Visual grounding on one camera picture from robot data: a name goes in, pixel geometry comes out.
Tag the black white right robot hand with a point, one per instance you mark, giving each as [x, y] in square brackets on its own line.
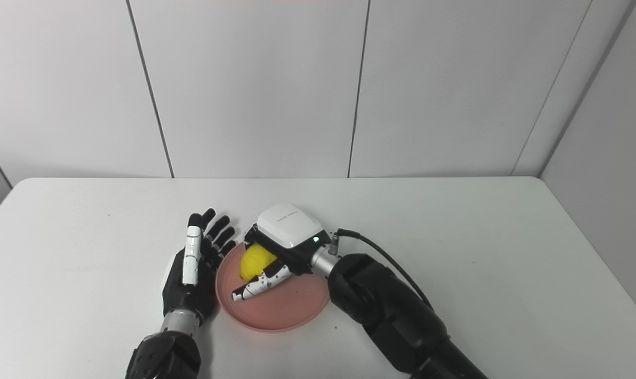
[291, 226]

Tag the yellow lemon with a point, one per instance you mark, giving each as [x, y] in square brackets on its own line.
[255, 263]

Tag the pink round plate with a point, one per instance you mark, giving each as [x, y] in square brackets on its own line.
[291, 305]

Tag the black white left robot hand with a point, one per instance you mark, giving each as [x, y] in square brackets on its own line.
[191, 297]

